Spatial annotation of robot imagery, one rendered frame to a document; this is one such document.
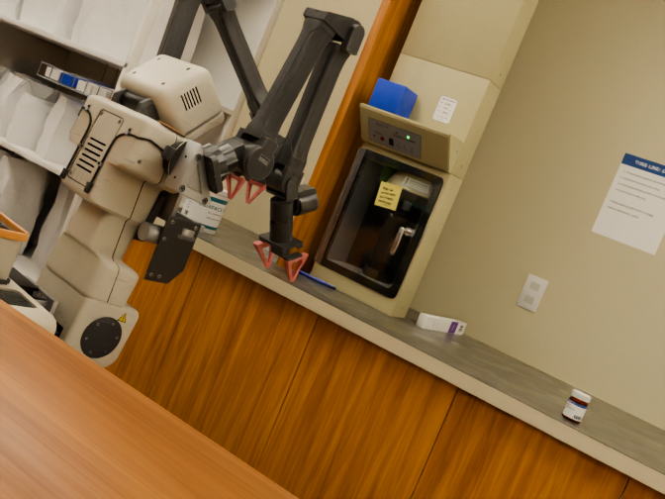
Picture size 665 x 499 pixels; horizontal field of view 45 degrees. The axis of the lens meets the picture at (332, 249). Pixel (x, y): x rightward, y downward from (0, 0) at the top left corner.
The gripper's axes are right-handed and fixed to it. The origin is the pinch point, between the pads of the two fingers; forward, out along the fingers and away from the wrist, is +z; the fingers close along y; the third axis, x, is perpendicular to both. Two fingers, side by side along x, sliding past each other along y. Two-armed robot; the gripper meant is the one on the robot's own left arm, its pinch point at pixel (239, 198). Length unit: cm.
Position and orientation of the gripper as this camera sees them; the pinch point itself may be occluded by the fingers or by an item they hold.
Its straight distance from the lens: 237.3
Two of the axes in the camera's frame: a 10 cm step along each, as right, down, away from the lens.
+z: -3.6, 9.3, 1.0
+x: -8.2, -3.6, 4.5
